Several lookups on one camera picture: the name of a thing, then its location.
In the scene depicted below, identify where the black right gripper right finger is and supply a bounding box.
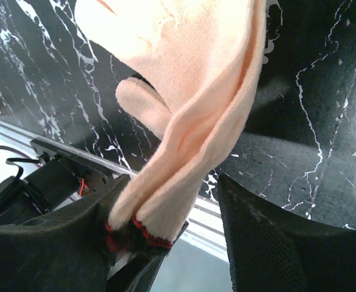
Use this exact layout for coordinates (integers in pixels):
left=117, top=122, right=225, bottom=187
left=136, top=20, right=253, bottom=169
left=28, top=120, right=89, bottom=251
left=217, top=175, right=356, bottom=291

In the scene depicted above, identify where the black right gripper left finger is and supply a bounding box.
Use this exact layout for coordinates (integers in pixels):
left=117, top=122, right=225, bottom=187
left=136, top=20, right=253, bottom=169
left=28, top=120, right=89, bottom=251
left=0, top=173, right=190, bottom=292

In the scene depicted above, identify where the cream glove red cuff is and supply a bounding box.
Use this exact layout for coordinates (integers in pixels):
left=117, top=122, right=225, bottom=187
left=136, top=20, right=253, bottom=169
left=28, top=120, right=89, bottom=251
left=74, top=1, right=266, bottom=252

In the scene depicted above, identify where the aluminium front rail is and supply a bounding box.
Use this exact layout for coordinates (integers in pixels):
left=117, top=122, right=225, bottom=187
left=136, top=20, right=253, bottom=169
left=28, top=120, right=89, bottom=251
left=0, top=122, right=228, bottom=261

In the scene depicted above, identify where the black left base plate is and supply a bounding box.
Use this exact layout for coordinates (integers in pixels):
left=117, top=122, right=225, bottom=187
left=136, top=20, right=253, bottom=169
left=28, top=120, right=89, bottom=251
left=30, top=137, right=131, bottom=193

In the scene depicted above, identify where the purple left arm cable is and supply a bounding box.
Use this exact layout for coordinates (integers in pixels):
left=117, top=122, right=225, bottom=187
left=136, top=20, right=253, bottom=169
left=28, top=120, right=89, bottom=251
left=0, top=145, right=42, bottom=167

